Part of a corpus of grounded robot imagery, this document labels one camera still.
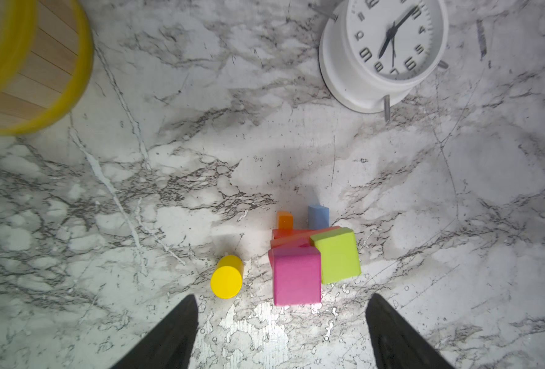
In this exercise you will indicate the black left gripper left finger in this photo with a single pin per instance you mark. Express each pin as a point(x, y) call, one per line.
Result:
point(170, 343)

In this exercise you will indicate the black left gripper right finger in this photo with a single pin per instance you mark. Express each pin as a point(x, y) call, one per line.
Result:
point(396, 344)

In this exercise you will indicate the yellow wood cylinder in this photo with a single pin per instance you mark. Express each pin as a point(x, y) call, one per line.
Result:
point(226, 281)

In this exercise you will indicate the lime green wood cube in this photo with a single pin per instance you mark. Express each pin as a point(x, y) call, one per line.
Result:
point(339, 255)

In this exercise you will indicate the magenta wood cube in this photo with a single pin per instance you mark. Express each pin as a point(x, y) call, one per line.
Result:
point(296, 276)

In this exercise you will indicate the orange-red wood block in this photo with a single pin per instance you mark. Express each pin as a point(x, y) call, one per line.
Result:
point(275, 244)

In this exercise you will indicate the light blue wood block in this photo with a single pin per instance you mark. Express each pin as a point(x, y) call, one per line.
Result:
point(318, 217)

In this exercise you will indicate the red wood block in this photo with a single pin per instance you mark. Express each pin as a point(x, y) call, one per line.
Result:
point(285, 235)

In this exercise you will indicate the orange wood bar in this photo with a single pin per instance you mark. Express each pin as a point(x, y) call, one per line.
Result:
point(285, 220)

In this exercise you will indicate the white round alarm clock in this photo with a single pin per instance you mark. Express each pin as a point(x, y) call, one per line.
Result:
point(373, 53)

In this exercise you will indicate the yellow rimmed wooden steamer basket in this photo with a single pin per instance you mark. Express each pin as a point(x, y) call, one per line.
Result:
point(46, 60)

